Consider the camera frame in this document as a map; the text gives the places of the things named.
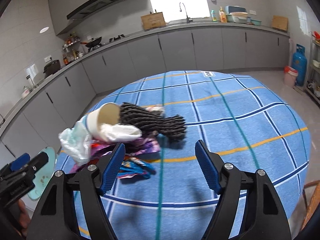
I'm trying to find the yellow dish soap bottle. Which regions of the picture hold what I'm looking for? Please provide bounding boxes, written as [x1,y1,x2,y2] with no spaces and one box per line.
[219,7,227,23]

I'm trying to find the stacked plastic basins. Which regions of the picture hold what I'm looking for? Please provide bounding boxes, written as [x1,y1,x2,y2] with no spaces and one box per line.
[225,5,261,26]

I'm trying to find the blue plaid tablecloth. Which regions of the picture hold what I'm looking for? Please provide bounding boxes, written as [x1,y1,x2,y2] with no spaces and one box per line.
[101,70,311,239]

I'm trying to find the purple snack wrapper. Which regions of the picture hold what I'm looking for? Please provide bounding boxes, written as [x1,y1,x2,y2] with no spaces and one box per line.
[69,132,161,173]

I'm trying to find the spice rack with bottles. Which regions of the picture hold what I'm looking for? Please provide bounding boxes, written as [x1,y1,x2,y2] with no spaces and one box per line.
[62,32,85,65]

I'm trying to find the white knitted cloth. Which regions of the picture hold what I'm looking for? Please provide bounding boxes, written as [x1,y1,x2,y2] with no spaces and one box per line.
[98,124,142,142]

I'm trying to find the pink floor bucket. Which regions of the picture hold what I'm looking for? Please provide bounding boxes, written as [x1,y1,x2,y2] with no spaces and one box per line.
[284,66,298,88]

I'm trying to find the grey lower cabinets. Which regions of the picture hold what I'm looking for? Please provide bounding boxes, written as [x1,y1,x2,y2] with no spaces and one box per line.
[1,26,289,164]

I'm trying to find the blue gas cylinder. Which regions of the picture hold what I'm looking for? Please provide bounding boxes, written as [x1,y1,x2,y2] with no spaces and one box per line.
[292,44,308,86]

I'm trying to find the black braided cloth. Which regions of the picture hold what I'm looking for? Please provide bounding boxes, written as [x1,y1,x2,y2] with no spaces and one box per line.
[119,102,187,141]

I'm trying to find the black lidded pot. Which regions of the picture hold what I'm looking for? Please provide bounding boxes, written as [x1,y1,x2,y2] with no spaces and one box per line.
[43,60,61,78]

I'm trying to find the small wooden board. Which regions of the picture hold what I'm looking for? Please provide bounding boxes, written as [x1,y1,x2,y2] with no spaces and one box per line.
[271,15,289,32]

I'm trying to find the white paper cup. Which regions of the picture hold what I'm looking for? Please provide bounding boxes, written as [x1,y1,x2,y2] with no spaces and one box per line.
[85,102,120,141]

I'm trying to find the black wok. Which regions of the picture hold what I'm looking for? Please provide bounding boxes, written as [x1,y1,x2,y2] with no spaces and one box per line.
[80,37,102,52]

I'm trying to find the left hand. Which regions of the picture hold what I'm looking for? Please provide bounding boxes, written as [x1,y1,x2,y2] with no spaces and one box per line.
[16,199,31,237]

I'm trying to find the green detergent bottle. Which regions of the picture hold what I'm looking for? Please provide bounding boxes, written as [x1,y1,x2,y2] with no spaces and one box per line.
[211,10,217,22]

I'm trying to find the white teal bag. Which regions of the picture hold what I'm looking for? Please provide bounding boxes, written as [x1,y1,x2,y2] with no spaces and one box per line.
[58,120,92,166]

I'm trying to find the black range hood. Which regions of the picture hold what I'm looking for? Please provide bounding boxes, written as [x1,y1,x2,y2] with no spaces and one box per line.
[67,0,121,20]

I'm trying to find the gas stove burner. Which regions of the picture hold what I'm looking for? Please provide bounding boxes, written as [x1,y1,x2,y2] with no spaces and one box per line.
[109,34,125,43]

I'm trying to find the blue orange snack wrapper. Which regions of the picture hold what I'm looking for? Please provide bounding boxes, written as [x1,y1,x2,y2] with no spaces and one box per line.
[117,156,156,179]

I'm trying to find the chrome sink faucet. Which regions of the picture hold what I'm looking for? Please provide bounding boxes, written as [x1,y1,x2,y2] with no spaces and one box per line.
[179,2,193,23]

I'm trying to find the white rice cooker pot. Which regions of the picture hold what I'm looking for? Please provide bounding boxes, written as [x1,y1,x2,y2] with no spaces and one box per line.
[21,86,30,99]

